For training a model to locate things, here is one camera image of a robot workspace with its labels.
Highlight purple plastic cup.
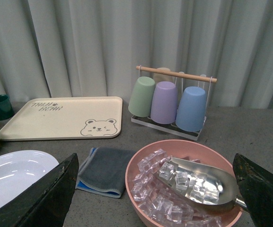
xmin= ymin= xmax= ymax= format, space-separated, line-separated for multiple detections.
xmin=150 ymin=81 xmax=178 ymax=124

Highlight clear fake ice cubes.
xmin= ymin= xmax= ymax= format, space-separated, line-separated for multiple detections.
xmin=129 ymin=148 xmax=223 ymax=227

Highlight pink bowl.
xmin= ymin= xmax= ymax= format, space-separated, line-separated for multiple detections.
xmin=125 ymin=140 xmax=234 ymax=227

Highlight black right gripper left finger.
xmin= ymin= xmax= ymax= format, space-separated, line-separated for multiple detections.
xmin=0 ymin=153 xmax=79 ymax=227

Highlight grey blue folded cloth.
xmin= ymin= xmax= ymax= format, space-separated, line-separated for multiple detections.
xmin=76 ymin=147 xmax=136 ymax=199

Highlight beige plastic cup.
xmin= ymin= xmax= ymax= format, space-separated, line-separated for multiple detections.
xmin=153 ymin=73 xmax=174 ymax=84

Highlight dark green mug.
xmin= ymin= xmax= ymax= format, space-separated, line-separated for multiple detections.
xmin=0 ymin=94 xmax=15 ymax=121

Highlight grey curtain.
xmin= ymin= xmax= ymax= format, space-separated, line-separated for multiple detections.
xmin=0 ymin=0 xmax=273 ymax=109

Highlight metal ice scoop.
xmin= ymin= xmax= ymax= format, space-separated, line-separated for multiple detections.
xmin=153 ymin=157 xmax=249 ymax=215

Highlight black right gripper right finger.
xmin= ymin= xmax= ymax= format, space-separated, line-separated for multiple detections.
xmin=233 ymin=153 xmax=273 ymax=227

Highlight blue plastic cup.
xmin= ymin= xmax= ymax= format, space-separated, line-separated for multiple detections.
xmin=176 ymin=87 xmax=206 ymax=132

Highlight white round plate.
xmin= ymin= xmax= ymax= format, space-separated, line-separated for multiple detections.
xmin=0 ymin=150 xmax=59 ymax=208

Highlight beige bear tray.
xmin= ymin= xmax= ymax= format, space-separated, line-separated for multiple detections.
xmin=0 ymin=96 xmax=123 ymax=141

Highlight green plastic cup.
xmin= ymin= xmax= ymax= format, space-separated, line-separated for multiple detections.
xmin=128 ymin=77 xmax=155 ymax=117

